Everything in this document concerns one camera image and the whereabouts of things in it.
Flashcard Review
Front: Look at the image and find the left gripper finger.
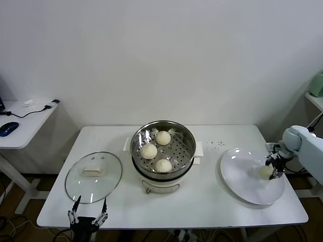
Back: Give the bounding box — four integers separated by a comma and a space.
91, 197, 109, 226
67, 195, 82, 225

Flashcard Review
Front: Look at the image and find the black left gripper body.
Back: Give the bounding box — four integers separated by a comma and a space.
69, 216, 100, 242

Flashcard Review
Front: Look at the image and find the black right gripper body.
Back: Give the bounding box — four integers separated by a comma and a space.
270, 150, 288, 173

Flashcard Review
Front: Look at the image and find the white steamed baozi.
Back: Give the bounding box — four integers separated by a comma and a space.
259, 165, 275, 180
154, 158, 173, 173
140, 143, 158, 160
155, 130, 172, 146

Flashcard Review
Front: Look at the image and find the glass lid with cream handle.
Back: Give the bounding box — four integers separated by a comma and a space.
64, 151, 123, 204

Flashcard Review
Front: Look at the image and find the stainless steel steamer basket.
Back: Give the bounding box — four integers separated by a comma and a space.
130, 120, 197, 177

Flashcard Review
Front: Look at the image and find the white round plate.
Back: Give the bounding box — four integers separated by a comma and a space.
219, 147, 286, 205

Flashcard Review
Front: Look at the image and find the cream electric cooker base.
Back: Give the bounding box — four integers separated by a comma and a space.
123, 137, 204, 195

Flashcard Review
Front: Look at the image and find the white shelf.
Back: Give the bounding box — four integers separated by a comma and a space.
304, 92, 323, 113

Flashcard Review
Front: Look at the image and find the mint green appliance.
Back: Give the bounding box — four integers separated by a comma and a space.
308, 70, 323, 98

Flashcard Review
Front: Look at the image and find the white power strip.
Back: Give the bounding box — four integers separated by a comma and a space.
176, 229, 200, 242

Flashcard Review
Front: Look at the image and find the white side desk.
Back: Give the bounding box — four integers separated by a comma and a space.
0, 100, 61, 215

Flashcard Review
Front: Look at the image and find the blue computer mouse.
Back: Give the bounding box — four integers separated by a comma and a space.
0, 122, 20, 138

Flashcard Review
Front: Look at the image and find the black laptop computer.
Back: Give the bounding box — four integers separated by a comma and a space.
0, 75, 6, 113

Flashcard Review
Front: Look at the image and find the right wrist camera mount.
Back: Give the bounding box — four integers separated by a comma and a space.
266, 142, 282, 154

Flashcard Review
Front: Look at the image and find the black cable with adapter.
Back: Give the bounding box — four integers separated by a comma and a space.
0, 99, 61, 118

